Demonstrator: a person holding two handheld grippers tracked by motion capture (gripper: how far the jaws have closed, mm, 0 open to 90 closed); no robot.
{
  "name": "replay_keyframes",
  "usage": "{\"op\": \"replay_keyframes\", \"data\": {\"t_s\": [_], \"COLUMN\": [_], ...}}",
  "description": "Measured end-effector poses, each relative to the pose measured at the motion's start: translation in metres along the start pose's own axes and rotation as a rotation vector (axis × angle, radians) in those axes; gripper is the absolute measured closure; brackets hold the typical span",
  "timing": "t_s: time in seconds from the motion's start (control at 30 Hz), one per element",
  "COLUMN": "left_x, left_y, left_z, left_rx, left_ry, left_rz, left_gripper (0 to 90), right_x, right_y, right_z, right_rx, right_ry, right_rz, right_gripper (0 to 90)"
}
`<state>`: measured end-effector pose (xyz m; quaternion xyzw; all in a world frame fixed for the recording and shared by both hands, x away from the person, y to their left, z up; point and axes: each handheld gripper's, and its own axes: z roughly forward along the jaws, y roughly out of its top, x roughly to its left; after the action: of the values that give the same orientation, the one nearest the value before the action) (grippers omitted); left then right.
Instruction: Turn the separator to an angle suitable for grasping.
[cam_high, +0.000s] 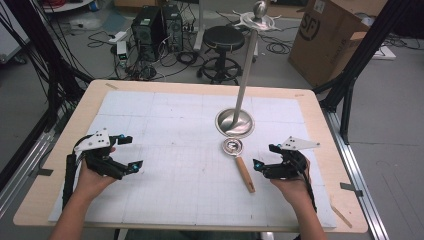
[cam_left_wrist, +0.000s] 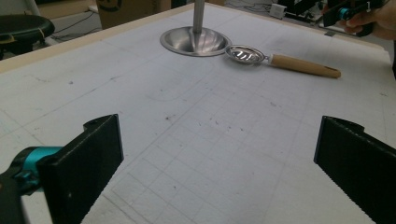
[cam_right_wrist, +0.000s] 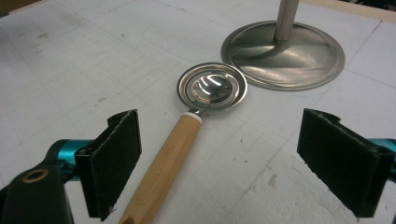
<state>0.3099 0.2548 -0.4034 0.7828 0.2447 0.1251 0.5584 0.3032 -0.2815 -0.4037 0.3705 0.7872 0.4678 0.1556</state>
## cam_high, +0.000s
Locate thin wooden stick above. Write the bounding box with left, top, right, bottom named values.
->
left=329, top=203, right=354, bottom=230

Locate person's left hand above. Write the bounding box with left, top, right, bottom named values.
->
left=73, top=146, right=118, bottom=202

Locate white stand pole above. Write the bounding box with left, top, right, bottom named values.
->
left=193, top=0, right=206, bottom=52

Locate black round stool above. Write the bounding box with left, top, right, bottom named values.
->
left=198, top=25, right=246, bottom=85

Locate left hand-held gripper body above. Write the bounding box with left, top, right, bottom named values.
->
left=73, top=128, right=130, bottom=181

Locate large black computer tower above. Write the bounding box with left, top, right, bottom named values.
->
left=130, top=5, right=167, bottom=63

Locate metal strainer with wooden handle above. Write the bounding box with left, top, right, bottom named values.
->
left=222, top=137, right=257, bottom=194

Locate white round table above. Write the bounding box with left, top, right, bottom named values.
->
left=41, top=0, right=96, bottom=14

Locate black metal frame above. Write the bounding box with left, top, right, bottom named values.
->
left=312, top=0, right=414, bottom=145
left=0, top=0, right=95, bottom=193

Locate person's right hand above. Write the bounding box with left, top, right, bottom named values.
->
left=269, top=157, right=313, bottom=205

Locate black sleeved gripper cable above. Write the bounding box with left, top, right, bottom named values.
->
left=61, top=143, right=88, bottom=212

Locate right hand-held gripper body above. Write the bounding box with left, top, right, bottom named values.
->
left=263, top=135, right=321, bottom=180

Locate white grid mat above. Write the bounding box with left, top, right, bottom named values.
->
left=48, top=90, right=338, bottom=229

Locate brown cardboard box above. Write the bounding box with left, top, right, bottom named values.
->
left=287, top=0, right=390, bottom=89

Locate small white power supply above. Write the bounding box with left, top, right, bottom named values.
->
left=116, top=40, right=130, bottom=68

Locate aluminium rail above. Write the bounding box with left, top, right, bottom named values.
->
left=0, top=129, right=57, bottom=219
left=320, top=109, right=390, bottom=240

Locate silver metal hanging stand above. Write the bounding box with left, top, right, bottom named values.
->
left=214, top=0, right=284, bottom=140

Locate slim black computer tower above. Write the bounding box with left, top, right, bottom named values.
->
left=161, top=3, right=185, bottom=53

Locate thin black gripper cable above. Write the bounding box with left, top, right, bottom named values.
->
left=289, top=151, right=318, bottom=213

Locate coiled black floor cable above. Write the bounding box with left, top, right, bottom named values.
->
left=265, top=40, right=293, bottom=56

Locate flat white power strip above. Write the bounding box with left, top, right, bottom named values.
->
left=370, top=45, right=397, bottom=61

